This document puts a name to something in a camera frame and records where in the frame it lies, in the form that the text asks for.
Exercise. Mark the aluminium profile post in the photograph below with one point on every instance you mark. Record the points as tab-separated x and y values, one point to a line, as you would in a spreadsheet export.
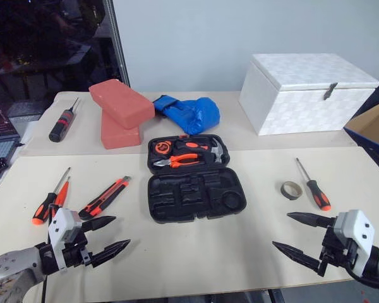
117	41

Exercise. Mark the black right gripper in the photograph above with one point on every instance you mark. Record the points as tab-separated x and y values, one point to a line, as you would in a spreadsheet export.
334	252

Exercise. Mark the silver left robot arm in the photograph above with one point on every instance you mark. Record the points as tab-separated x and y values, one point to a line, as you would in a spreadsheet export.
9	268

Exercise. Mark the orange black utility knife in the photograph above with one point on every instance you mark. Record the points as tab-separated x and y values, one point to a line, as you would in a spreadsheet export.
104	200

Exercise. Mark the phillips orange black screwdriver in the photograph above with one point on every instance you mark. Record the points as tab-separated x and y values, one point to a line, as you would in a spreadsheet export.
317	194

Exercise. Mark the red brick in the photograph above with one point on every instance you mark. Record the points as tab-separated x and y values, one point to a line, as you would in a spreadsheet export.
123	102
118	137

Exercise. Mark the grey metal box latch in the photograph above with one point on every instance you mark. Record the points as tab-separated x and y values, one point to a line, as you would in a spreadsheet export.
330	91

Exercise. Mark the white woven storage box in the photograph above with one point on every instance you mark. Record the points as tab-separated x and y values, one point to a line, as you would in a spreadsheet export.
303	104

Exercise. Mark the open laptop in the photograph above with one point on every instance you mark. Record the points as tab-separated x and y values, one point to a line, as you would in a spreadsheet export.
0	146

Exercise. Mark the grey tape roll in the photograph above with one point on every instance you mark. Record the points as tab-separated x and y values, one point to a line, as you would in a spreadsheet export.
285	191

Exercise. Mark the slim orange tester screwdriver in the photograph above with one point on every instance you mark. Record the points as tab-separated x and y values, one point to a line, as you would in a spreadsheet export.
62	192

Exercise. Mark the orange black tape measure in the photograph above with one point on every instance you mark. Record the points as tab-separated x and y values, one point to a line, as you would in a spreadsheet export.
162	147

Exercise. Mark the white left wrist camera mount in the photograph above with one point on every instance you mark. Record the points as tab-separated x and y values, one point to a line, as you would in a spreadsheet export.
61	225

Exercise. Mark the cardboard box blue sides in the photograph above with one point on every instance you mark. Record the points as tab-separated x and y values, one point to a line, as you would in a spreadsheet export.
374	126

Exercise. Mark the black screwdriver red band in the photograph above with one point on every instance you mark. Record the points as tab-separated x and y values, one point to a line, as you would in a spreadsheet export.
61	124

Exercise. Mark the black plastic tool case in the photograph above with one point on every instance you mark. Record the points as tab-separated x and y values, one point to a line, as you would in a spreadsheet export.
196	195

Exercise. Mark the large orange black screwdriver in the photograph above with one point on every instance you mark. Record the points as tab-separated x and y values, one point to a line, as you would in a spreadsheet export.
42	210

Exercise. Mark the blue glove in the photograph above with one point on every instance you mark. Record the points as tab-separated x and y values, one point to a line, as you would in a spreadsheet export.
196	115

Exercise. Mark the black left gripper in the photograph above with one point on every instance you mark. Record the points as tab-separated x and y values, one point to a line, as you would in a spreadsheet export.
77	255

